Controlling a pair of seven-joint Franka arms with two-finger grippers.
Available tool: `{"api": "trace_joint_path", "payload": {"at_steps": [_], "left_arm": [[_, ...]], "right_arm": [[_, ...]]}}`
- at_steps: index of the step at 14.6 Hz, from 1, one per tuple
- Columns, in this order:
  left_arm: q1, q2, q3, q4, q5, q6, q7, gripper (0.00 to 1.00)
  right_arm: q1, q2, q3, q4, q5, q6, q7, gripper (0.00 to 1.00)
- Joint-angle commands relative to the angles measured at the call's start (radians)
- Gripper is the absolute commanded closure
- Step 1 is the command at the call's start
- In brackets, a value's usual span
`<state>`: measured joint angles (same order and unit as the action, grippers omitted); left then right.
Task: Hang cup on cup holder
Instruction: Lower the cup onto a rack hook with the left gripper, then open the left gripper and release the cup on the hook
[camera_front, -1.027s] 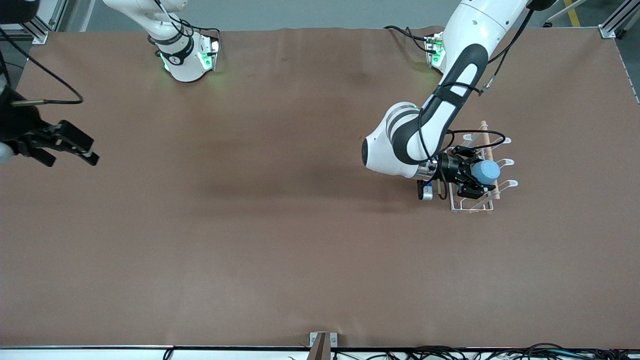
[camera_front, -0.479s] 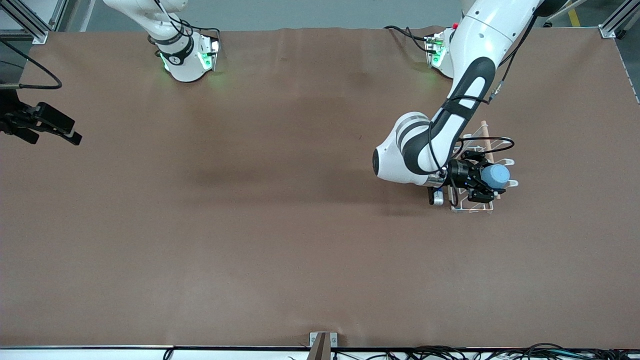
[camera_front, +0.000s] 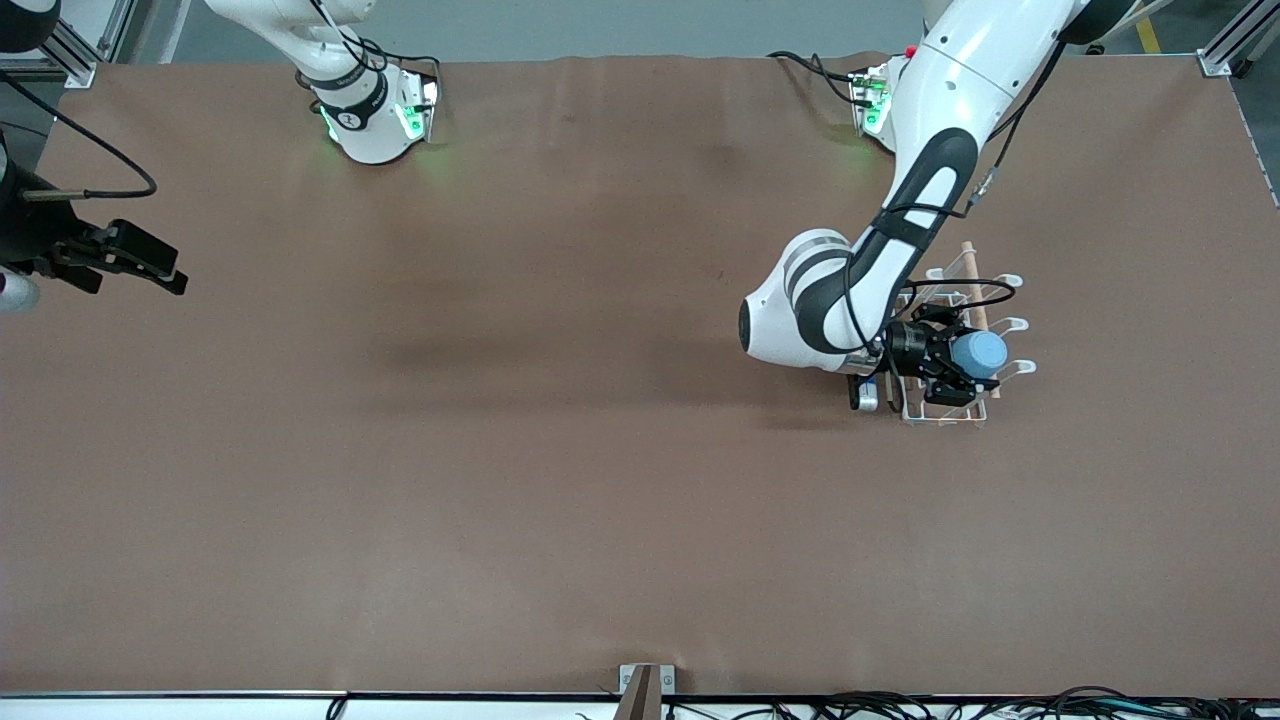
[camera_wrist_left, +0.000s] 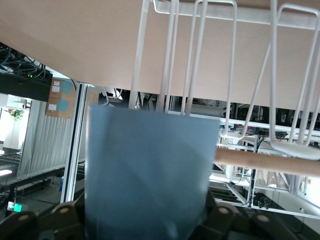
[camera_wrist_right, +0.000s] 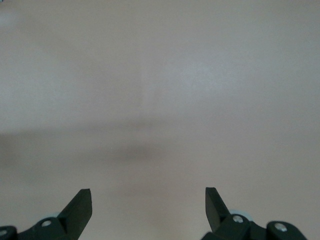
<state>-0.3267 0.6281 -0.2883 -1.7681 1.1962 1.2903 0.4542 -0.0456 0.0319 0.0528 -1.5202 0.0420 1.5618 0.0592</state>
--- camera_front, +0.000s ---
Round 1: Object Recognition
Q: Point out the black right base cable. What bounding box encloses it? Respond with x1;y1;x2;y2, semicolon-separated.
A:
300;0;443;93

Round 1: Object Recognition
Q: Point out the blue plastic cup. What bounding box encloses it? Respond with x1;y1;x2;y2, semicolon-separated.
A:
950;330;1010;382

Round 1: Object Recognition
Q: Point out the black base cable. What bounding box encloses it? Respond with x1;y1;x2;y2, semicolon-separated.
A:
767;49;863;107
300;0;443;93

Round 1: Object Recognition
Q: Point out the brown vertical post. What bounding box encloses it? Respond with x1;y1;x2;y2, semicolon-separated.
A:
613;665;663;720

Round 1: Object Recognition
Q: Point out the black left base cable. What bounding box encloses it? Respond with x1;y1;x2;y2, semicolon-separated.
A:
767;49;863;107

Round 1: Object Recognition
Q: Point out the white table edge rail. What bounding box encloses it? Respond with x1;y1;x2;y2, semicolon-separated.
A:
0;690;1280;720

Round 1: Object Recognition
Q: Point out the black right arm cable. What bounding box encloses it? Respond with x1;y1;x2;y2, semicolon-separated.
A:
0;70;159;202

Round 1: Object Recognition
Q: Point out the grey metal mounting bracket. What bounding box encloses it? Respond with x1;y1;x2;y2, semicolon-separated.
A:
618;663;677;720

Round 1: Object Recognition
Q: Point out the black cable bundle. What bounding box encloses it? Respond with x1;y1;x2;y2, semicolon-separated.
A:
660;685;1280;720

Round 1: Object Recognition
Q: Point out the white wire cup holder rack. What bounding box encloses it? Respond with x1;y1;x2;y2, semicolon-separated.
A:
888;241;1038;427

